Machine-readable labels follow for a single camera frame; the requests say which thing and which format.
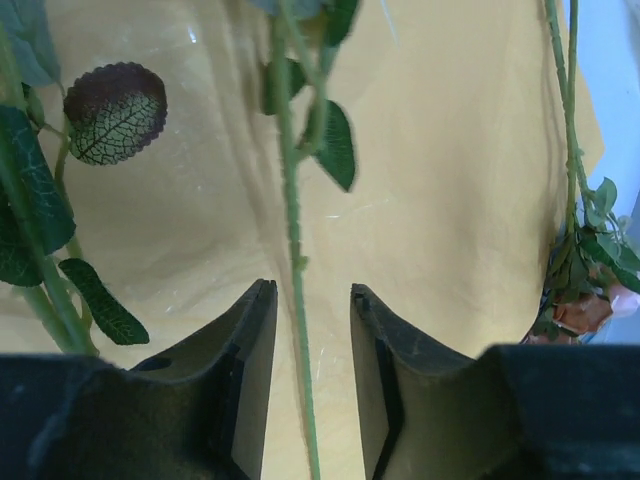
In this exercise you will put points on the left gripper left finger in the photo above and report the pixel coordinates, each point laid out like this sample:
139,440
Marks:
196,410

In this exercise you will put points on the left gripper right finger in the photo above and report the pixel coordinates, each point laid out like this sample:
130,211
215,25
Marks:
516,412

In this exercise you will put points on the fake flower bouquet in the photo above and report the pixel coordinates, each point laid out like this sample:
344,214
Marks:
159,157

